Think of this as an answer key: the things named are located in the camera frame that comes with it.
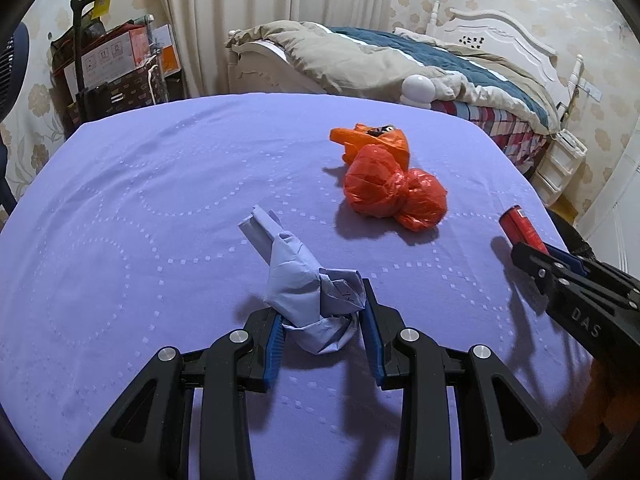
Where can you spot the wall socket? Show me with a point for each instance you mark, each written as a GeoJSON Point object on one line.
{"type": "Point", "coordinates": [590, 91]}

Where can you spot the dark blue fan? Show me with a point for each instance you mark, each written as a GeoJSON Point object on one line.
{"type": "Point", "coordinates": [15, 60]}

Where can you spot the plaid bed sheet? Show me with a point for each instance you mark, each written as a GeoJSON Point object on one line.
{"type": "Point", "coordinates": [500, 125]}

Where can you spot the bin with black liner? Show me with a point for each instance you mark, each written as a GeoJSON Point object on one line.
{"type": "Point", "coordinates": [575, 237]}

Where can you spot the orange printed plastic bag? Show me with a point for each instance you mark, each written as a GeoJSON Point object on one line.
{"type": "Point", "coordinates": [395, 142]}

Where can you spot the beige and blue quilt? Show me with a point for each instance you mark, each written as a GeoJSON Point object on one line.
{"type": "Point", "coordinates": [350, 55]}

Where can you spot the white door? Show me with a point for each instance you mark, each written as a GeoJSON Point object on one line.
{"type": "Point", "coordinates": [625, 220]}

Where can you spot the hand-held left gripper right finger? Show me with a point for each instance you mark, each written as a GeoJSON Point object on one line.
{"type": "Point", "coordinates": [372, 345]}

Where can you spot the white round lamp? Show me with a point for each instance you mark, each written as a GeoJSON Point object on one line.
{"type": "Point", "coordinates": [417, 89]}

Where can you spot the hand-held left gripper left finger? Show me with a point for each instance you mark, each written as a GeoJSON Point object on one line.
{"type": "Point", "coordinates": [274, 350]}

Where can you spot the red knotted plastic bag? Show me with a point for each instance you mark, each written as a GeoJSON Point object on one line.
{"type": "Point", "coordinates": [375, 185]}

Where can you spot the purple tablecloth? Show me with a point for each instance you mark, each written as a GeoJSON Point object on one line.
{"type": "Point", "coordinates": [150, 210]}

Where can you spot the red cylinder can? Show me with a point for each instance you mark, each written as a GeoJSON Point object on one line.
{"type": "Point", "coordinates": [517, 225]}

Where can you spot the white bed with blankets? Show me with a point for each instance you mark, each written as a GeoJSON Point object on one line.
{"type": "Point", "coordinates": [500, 30]}

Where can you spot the orange and white cardboard box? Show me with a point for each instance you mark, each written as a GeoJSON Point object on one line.
{"type": "Point", "coordinates": [105, 60]}

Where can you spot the white plastic drawer unit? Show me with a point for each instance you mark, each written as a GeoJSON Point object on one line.
{"type": "Point", "coordinates": [555, 170]}

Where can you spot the cream curtain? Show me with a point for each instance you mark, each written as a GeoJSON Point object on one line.
{"type": "Point", "coordinates": [225, 10]}

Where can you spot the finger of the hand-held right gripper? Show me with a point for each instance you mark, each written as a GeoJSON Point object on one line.
{"type": "Point", "coordinates": [570, 257]}
{"type": "Point", "coordinates": [530, 260]}

